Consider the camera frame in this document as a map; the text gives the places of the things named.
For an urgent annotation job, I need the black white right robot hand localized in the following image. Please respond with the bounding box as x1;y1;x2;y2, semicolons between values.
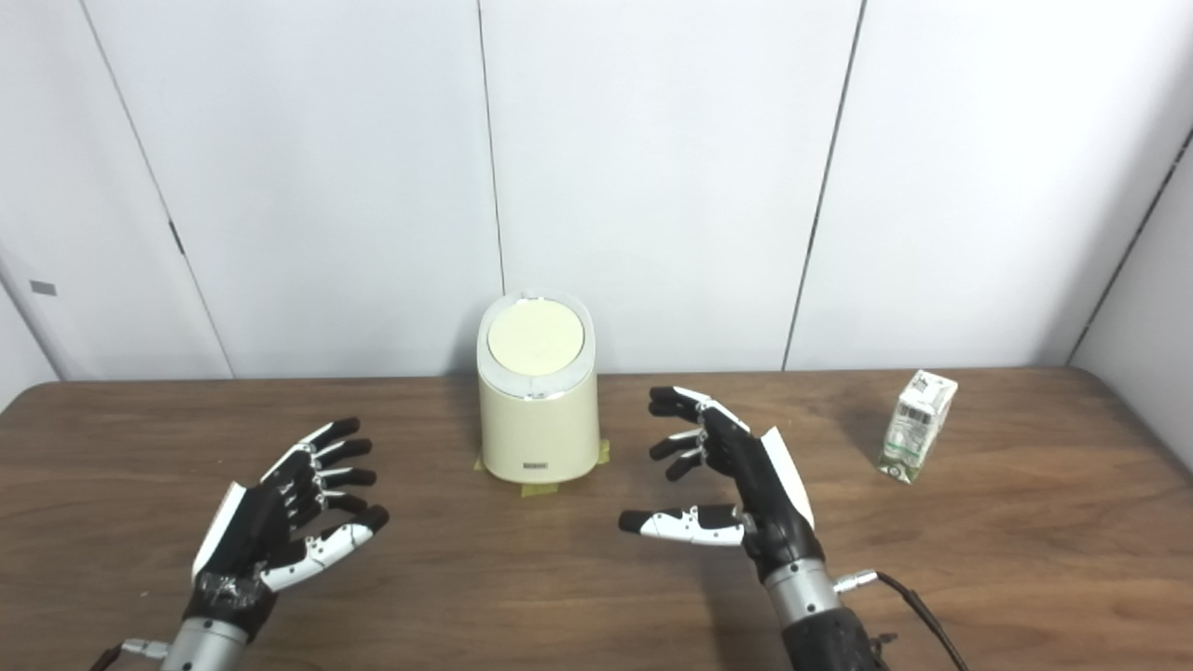
619;386;827;583

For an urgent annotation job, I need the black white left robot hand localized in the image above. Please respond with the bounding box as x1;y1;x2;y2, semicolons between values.
182;418;391;644

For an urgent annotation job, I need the white green milk carton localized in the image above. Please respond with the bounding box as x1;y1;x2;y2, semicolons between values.
877;370;959;485

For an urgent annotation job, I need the cream round bin lid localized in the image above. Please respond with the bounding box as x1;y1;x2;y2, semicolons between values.
487;298;586;377

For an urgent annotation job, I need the cream-colored round bin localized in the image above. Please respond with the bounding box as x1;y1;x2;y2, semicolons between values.
476;291;602;485

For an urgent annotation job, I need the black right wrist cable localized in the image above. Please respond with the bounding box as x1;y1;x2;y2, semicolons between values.
834;570;970;671

